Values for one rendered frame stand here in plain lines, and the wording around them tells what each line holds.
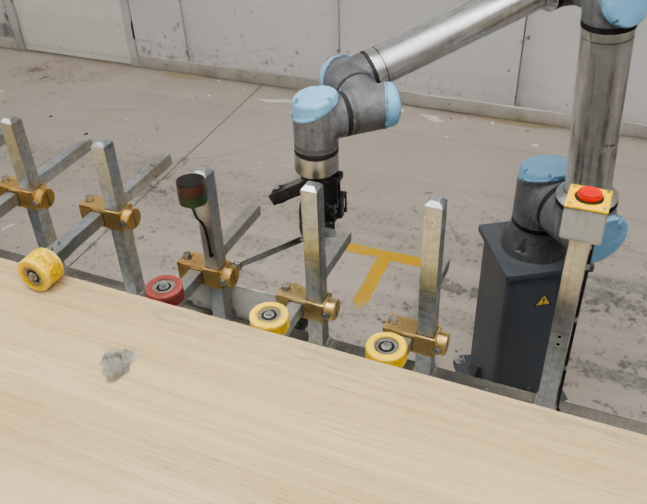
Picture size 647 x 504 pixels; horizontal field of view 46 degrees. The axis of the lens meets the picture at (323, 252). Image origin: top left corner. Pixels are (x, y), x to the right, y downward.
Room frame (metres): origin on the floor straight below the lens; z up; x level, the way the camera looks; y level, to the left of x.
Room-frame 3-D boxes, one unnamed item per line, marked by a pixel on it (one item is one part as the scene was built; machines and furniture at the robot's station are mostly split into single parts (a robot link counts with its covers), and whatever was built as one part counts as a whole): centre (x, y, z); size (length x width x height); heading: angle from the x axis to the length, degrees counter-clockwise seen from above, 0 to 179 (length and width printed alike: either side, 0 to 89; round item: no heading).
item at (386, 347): (1.05, -0.11, 0.85); 0.08 x 0.08 x 0.11
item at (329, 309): (1.28, 0.04, 0.82); 0.13 x 0.06 x 0.05; 66
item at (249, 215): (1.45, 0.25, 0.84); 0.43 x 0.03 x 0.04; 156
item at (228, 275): (1.38, 0.27, 0.85); 0.13 x 0.06 x 0.05; 66
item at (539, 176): (1.75, -0.62, 0.79); 0.17 x 0.15 x 0.18; 20
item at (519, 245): (1.76, -0.61, 0.65); 0.19 x 0.19 x 0.10
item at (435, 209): (1.17, -0.21, 0.92); 0.03 x 0.03 x 0.48; 66
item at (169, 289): (1.26, 0.34, 0.85); 0.08 x 0.08 x 0.11
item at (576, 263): (1.06, -0.45, 0.93); 0.05 x 0.04 x 0.45; 66
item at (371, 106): (1.40, -0.10, 1.23); 0.12 x 0.12 x 0.09; 20
